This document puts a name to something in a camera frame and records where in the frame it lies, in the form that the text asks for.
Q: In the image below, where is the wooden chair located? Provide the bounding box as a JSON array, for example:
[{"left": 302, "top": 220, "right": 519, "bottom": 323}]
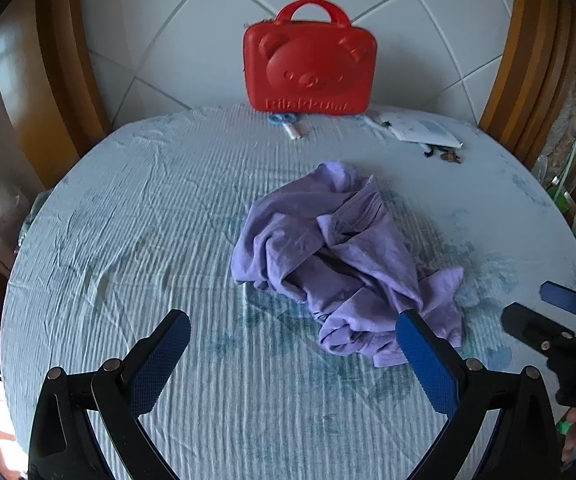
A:
[
  {"left": 477, "top": 0, "right": 576, "bottom": 168},
  {"left": 34, "top": 0, "right": 115, "bottom": 188}
]

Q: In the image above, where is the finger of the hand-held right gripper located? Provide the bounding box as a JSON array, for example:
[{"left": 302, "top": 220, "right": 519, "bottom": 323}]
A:
[
  {"left": 540, "top": 282, "right": 576, "bottom": 333},
  {"left": 501, "top": 302, "right": 576, "bottom": 361}
]

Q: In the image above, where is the white paper booklet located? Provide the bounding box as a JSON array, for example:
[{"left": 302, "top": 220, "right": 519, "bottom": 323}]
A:
[{"left": 373, "top": 110, "right": 465, "bottom": 149}]

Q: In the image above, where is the red bear carry case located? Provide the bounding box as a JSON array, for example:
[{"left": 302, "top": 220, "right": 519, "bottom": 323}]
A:
[{"left": 242, "top": 0, "right": 379, "bottom": 112}]

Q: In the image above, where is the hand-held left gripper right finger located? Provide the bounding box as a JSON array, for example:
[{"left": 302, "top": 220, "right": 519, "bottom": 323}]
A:
[{"left": 394, "top": 309, "right": 562, "bottom": 480}]

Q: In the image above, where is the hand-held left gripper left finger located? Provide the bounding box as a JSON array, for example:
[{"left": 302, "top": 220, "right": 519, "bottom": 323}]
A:
[{"left": 27, "top": 309, "right": 192, "bottom": 480}]

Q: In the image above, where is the light blue tablecloth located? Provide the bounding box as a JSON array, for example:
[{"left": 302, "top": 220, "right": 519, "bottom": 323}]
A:
[{"left": 0, "top": 102, "right": 576, "bottom": 480}]

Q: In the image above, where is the purple shirt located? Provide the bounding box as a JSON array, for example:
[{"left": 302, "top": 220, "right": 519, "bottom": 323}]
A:
[{"left": 230, "top": 161, "right": 465, "bottom": 368}]

